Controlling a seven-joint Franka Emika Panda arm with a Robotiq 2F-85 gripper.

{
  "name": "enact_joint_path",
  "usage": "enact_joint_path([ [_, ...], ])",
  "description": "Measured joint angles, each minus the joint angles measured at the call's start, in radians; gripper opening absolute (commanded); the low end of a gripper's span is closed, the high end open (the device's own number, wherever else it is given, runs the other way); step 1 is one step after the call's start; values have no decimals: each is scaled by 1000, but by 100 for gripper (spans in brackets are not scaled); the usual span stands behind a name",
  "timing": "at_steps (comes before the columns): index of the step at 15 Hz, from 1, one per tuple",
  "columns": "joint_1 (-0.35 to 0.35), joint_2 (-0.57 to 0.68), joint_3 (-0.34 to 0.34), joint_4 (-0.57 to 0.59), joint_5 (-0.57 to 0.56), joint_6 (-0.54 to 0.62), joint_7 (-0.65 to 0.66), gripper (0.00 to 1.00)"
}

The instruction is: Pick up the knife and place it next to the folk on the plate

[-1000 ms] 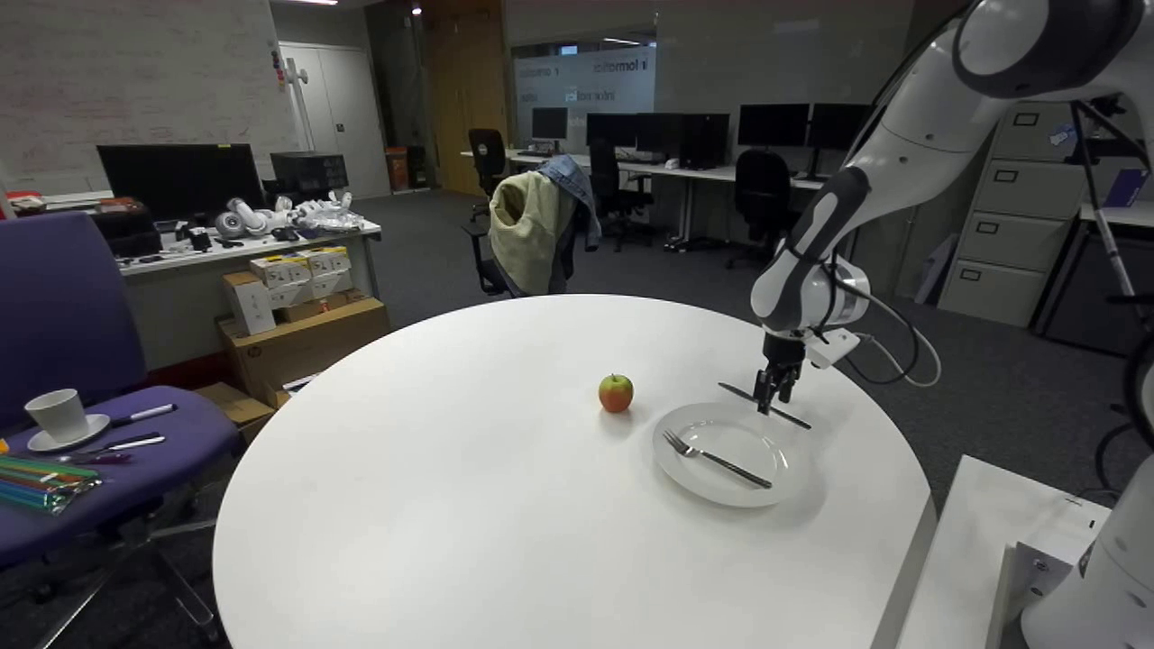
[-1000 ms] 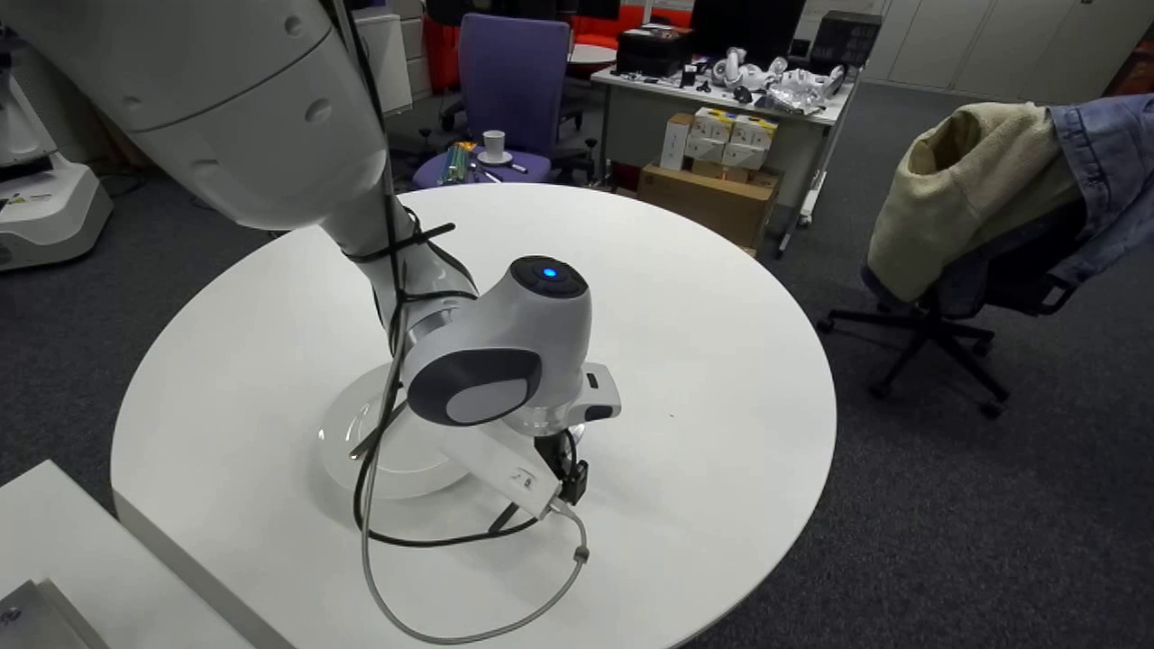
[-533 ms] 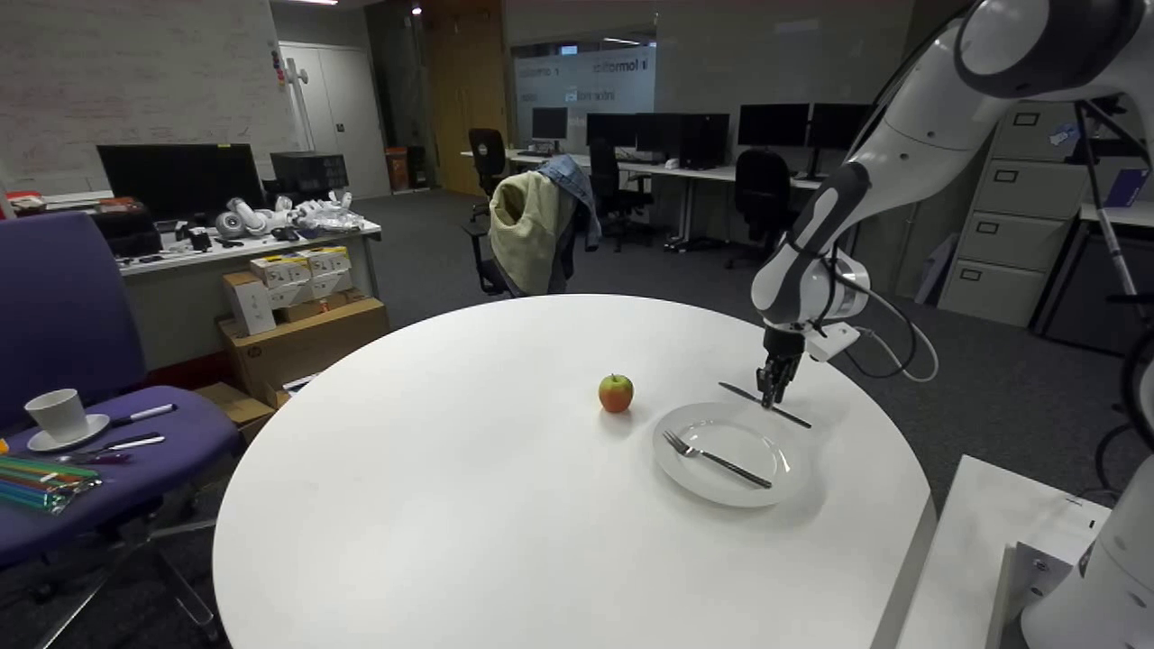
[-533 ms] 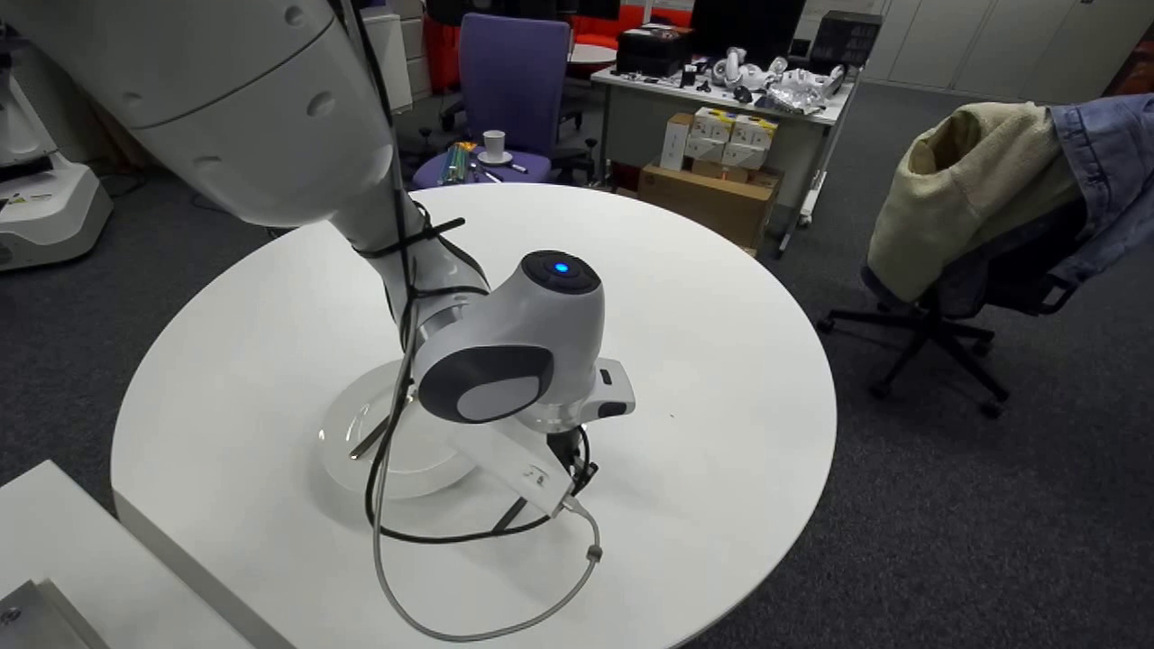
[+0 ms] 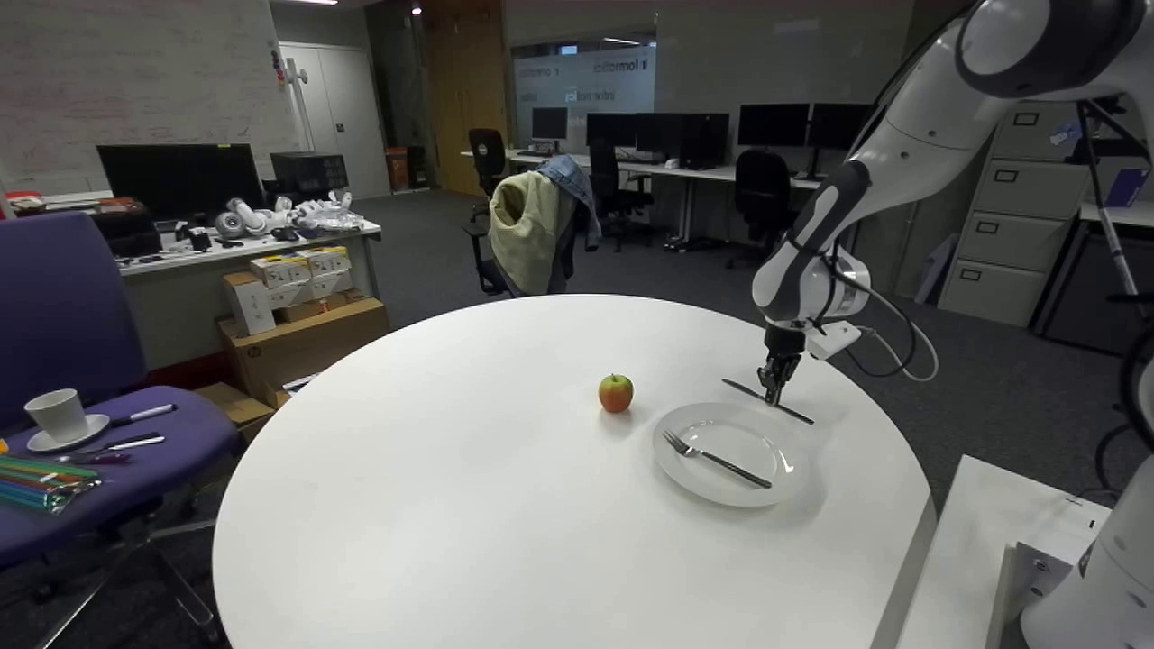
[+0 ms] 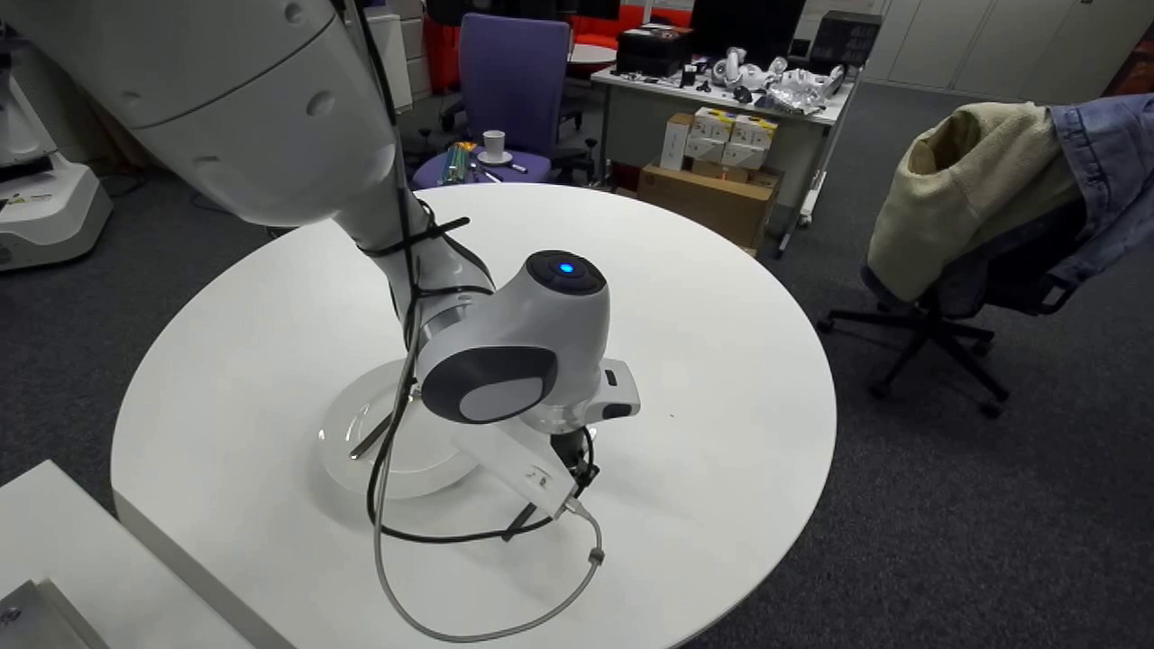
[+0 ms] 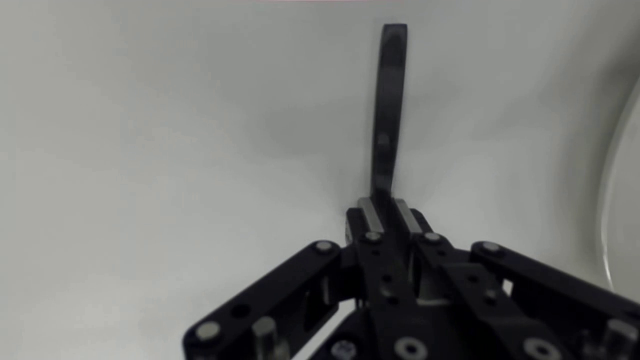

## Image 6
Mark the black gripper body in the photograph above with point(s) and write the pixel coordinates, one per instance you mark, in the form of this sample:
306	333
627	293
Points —
575	455

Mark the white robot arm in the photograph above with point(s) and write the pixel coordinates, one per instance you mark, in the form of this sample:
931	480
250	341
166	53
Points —
241	111

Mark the white round plate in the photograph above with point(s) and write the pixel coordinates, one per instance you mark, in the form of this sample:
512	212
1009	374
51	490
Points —
419	471

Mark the silver fork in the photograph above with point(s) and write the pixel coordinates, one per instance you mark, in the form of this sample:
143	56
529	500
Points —
366	440

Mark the wooden crate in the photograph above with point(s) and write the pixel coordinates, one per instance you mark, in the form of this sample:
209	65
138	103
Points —
709	203

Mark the white saucer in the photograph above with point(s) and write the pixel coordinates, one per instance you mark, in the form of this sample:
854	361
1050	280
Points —
495	159

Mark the white cup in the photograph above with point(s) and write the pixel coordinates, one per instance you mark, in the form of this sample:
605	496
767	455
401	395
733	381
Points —
492	141

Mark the small brown cardboard box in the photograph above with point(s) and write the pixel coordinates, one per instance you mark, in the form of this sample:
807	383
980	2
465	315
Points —
673	141

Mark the grey office desk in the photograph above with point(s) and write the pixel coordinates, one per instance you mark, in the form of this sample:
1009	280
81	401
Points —
627	121

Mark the yellow white carton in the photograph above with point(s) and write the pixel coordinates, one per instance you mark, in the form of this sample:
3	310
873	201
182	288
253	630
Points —
709	137
752	141

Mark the black swivel office chair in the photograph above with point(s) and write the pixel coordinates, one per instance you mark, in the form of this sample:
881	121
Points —
940	329

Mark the purple upholstered chair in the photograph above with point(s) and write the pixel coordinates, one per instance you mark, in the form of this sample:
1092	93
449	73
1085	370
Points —
517	73

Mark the black bag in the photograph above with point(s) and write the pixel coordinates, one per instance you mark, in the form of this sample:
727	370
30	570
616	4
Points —
649	53

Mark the pile of white parts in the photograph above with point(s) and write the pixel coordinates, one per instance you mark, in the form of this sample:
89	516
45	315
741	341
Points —
779	87

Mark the large black monitor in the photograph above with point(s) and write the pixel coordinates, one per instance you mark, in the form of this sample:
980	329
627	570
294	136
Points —
743	30

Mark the cream jacket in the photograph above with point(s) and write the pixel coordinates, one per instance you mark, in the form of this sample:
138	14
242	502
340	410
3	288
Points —
962	192

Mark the small black monitor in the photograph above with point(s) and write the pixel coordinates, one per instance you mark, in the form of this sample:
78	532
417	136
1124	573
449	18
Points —
849	40

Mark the white robot mounting platform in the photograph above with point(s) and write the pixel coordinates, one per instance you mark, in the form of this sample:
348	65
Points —
83	564

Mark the white machine base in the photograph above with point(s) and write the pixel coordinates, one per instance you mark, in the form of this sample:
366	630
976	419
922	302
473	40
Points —
48	203

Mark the blue denim jacket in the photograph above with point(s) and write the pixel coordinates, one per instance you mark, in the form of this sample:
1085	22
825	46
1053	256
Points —
1111	167

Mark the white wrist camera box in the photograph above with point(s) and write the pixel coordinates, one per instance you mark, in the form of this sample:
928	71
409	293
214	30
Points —
617	392

